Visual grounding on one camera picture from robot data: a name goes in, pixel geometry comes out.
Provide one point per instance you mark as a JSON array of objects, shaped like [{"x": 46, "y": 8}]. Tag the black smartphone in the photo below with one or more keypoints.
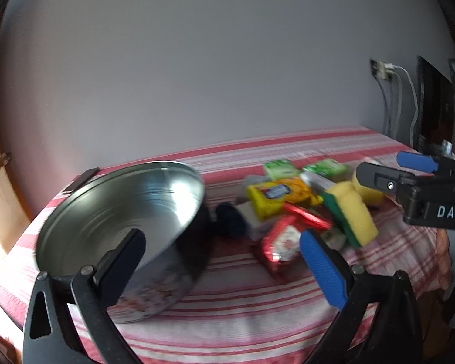
[{"x": 81, "y": 181}]

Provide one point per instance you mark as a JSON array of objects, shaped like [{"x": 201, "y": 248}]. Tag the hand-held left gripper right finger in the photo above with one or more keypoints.
[{"x": 322, "y": 269}]

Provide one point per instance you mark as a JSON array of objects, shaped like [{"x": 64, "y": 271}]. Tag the small white green packet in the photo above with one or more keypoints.
[{"x": 333, "y": 239}]

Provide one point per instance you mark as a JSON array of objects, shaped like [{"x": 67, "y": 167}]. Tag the person's right hand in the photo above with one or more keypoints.
[{"x": 443, "y": 254}]

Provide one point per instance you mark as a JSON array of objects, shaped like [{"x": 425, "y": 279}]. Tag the long red snack packet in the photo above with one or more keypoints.
[{"x": 307, "y": 216}]

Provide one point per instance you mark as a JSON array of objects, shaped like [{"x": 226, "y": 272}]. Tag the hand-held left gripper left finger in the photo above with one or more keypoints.
[{"x": 125, "y": 261}]

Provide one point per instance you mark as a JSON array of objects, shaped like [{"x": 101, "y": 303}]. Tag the wall socket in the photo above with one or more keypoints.
[{"x": 381, "y": 69}]

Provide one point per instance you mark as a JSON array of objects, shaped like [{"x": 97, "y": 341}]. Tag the white tube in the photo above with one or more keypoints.
[{"x": 314, "y": 182}]

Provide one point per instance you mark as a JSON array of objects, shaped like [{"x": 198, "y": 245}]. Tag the black monitor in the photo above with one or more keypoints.
[{"x": 434, "y": 102}]

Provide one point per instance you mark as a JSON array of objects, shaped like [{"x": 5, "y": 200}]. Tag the red striped tablecloth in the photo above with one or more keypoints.
[{"x": 250, "y": 311}]

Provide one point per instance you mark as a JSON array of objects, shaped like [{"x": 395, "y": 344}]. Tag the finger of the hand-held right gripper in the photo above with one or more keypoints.
[
  {"x": 417, "y": 161},
  {"x": 375, "y": 178}
]

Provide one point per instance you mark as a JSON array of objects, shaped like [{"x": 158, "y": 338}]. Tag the red and white snack packet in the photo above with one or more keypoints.
[{"x": 280, "y": 242}]

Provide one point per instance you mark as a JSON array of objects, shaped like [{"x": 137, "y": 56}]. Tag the round metal tin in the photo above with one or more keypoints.
[{"x": 117, "y": 204}]

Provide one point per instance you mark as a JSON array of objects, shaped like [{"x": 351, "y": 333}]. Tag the dark blue scrunchie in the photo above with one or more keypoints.
[{"x": 229, "y": 220}]

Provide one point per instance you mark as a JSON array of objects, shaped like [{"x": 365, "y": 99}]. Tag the yellow and green sponge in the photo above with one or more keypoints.
[{"x": 354, "y": 212}]

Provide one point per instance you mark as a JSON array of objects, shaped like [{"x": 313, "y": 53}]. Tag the yellow cracker packet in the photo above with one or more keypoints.
[{"x": 280, "y": 195}]

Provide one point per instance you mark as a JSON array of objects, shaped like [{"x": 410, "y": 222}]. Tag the green tissue pack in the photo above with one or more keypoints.
[
  {"x": 280, "y": 168},
  {"x": 326, "y": 167}
]

